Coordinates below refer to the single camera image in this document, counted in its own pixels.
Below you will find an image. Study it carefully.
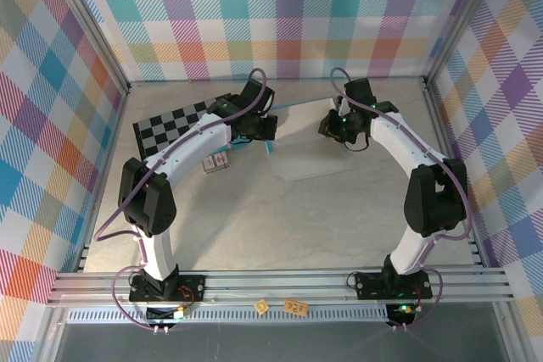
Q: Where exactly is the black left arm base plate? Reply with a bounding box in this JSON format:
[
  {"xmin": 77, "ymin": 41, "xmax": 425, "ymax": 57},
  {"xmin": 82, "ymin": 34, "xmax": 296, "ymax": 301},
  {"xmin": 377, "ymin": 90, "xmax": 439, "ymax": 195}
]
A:
[{"xmin": 128, "ymin": 275, "xmax": 206, "ymax": 304}]

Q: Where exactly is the black controller board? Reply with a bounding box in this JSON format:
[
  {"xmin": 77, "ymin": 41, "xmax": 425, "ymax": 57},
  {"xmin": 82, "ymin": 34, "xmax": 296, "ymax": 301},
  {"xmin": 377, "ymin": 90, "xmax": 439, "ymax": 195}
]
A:
[
  {"xmin": 386, "ymin": 303, "xmax": 417, "ymax": 326},
  {"xmin": 145, "ymin": 304, "xmax": 192, "ymax": 324}
]

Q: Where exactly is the orange printed tag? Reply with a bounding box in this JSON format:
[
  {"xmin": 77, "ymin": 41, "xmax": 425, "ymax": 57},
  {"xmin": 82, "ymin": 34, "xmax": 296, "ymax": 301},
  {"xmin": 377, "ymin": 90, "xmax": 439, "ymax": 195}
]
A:
[{"xmin": 283, "ymin": 300, "xmax": 308, "ymax": 316}]

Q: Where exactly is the playing card box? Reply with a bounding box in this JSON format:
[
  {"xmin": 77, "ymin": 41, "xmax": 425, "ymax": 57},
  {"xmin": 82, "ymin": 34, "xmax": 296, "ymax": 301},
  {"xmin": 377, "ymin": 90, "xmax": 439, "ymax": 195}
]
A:
[{"xmin": 201, "ymin": 151, "xmax": 232, "ymax": 175}]

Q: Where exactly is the black right controller board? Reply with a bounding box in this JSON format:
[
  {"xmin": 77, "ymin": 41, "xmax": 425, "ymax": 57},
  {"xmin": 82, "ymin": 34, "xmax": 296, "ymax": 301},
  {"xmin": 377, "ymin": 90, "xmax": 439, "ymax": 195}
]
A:
[{"xmin": 386, "ymin": 303, "xmax": 417, "ymax": 326}]

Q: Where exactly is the aluminium corner post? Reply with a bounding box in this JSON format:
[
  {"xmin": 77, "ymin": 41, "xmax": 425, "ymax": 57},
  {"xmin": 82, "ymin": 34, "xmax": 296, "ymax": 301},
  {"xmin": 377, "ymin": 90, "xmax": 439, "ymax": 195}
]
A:
[
  {"xmin": 41, "ymin": 0, "xmax": 131, "ymax": 92},
  {"xmin": 423, "ymin": 0, "xmax": 510, "ymax": 88}
]

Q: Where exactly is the white slotted cable duct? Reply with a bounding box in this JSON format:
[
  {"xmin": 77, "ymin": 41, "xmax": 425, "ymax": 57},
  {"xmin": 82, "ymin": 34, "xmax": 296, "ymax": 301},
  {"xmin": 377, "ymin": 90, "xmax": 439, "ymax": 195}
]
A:
[{"xmin": 65, "ymin": 307, "xmax": 391, "ymax": 326}]

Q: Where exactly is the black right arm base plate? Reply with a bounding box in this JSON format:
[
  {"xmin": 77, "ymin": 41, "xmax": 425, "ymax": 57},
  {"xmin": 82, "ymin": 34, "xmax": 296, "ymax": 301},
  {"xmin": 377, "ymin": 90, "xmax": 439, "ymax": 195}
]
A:
[{"xmin": 354, "ymin": 271, "xmax": 434, "ymax": 300}]

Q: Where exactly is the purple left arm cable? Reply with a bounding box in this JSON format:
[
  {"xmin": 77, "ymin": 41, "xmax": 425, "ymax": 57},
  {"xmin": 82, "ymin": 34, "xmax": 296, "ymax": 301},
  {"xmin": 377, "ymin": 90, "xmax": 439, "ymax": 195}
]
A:
[{"xmin": 93, "ymin": 67, "xmax": 268, "ymax": 332}]

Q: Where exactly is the aluminium frame rail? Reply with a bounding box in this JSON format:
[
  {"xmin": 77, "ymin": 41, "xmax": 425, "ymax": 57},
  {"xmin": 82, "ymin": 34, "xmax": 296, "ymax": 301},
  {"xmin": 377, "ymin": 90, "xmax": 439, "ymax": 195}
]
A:
[{"xmin": 46, "ymin": 266, "xmax": 517, "ymax": 308}]

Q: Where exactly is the teal paper box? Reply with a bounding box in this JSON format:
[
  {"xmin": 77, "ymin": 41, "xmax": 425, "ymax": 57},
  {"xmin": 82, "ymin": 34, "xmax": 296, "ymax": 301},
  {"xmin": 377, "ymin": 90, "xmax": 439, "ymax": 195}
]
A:
[{"xmin": 263, "ymin": 97, "xmax": 362, "ymax": 184}]

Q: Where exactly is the black grey checkerboard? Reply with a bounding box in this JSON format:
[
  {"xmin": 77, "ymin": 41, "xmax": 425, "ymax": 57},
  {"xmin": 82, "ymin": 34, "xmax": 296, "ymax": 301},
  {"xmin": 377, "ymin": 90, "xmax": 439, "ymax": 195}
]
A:
[{"xmin": 132, "ymin": 92, "xmax": 233, "ymax": 162}]

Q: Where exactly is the black left controller board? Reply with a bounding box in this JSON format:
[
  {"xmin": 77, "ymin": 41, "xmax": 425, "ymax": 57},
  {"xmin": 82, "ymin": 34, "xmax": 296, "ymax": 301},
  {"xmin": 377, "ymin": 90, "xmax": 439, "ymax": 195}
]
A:
[{"xmin": 145, "ymin": 304, "xmax": 192, "ymax": 324}]

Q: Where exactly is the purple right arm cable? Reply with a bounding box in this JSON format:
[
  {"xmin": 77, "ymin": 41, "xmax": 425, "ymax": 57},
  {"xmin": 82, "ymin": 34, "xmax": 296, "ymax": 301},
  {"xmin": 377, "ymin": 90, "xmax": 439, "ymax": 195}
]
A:
[{"xmin": 329, "ymin": 66, "xmax": 473, "ymax": 332}]

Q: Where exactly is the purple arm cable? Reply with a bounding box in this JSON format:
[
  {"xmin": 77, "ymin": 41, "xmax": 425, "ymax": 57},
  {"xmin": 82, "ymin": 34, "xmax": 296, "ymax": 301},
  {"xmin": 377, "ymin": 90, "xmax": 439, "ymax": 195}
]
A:
[
  {"xmin": 329, "ymin": 66, "xmax": 473, "ymax": 332},
  {"xmin": 93, "ymin": 67, "xmax": 268, "ymax": 332}
]

